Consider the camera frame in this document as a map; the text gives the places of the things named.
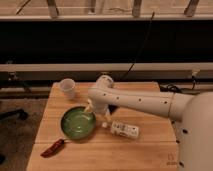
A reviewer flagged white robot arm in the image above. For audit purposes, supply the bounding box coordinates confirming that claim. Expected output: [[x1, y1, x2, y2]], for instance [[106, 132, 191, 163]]
[[88, 75, 213, 171]]

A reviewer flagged red chili pepper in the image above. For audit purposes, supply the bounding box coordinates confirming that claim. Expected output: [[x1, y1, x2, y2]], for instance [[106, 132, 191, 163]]
[[41, 139, 65, 158]]

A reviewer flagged white plastic cup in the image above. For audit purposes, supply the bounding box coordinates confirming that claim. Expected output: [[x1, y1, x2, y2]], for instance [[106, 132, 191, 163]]
[[59, 78, 75, 99]]

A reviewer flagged green ceramic bowl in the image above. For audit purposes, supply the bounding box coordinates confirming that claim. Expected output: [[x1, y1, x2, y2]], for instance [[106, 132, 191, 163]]
[[60, 106, 96, 140]]

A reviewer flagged black power cable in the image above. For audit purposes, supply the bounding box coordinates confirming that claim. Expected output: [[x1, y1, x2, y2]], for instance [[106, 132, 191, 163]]
[[159, 75, 197, 94]]

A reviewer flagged black hanging cable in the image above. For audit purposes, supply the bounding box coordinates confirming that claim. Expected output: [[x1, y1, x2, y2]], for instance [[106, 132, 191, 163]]
[[118, 11, 156, 82]]

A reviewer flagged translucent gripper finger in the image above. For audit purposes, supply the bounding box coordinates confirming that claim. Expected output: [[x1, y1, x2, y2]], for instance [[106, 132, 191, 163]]
[[84, 99, 93, 113], [105, 110, 111, 126]]

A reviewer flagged black office chair base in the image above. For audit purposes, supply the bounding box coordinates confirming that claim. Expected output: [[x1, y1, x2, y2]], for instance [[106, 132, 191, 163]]
[[0, 109, 28, 120]]

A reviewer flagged black rectangular case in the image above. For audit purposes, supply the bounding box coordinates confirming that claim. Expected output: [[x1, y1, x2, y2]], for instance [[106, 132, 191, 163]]
[[109, 105, 117, 113]]

